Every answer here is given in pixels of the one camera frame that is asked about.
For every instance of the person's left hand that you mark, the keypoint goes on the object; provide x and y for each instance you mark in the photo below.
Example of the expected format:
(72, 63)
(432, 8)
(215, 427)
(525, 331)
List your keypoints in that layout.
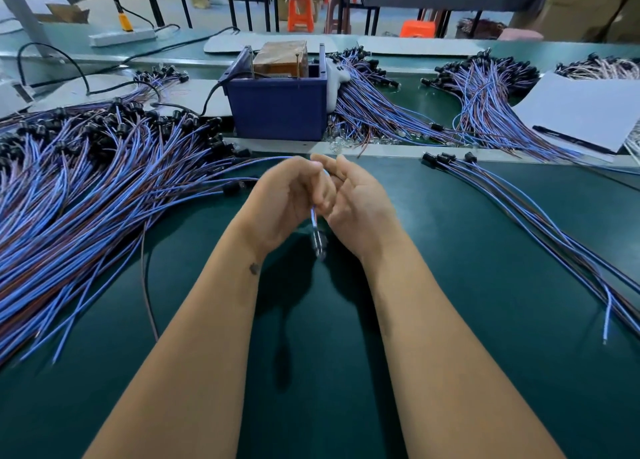
(280, 204)

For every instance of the person's right hand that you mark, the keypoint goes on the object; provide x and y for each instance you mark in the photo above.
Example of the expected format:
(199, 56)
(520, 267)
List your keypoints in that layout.
(360, 214)

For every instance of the blue plastic tester box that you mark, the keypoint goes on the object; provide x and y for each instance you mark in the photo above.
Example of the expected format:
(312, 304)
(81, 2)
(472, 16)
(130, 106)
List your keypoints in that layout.
(278, 112)

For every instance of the person's left forearm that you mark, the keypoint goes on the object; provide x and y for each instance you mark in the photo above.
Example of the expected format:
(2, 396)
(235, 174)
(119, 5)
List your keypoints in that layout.
(185, 374)

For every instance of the person's right forearm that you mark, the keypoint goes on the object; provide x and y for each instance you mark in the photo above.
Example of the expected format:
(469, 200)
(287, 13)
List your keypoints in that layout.
(450, 374)

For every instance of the white power strip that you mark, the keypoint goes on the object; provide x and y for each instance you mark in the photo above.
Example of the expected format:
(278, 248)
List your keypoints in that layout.
(122, 37)

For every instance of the white flat mat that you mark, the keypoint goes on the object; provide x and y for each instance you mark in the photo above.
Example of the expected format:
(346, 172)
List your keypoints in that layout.
(422, 46)
(275, 42)
(190, 94)

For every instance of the brown cardboard block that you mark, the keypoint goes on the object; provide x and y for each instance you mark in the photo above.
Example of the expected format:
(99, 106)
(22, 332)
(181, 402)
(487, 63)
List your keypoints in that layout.
(280, 60)

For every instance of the orange plastic stool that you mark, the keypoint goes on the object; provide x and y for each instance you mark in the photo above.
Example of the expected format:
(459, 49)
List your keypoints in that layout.
(300, 12)
(418, 29)

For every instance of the black pen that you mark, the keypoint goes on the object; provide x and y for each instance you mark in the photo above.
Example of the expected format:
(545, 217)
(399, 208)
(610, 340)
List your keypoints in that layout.
(575, 141)

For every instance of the orange plug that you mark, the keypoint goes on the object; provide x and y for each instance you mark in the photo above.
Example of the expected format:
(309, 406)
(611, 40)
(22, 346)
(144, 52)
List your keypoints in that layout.
(125, 21)

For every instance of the pink plastic stool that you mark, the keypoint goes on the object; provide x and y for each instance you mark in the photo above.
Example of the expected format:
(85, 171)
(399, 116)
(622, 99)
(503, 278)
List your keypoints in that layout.
(520, 34)

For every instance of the white paper sheet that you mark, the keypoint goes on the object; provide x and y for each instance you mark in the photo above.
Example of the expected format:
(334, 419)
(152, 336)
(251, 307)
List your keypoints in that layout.
(585, 109)

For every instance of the open cardboard box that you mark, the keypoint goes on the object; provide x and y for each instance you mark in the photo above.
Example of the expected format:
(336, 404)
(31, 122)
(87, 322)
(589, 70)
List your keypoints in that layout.
(64, 14)

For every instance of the white plastic device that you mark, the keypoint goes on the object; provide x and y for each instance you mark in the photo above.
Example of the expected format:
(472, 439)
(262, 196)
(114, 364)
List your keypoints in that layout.
(12, 99)

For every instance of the stack of large cardboard boxes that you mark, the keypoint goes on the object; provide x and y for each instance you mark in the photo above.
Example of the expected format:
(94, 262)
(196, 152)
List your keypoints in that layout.
(590, 4)

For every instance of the grey metal pole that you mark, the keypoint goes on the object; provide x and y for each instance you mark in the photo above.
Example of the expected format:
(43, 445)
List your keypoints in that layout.
(22, 9)

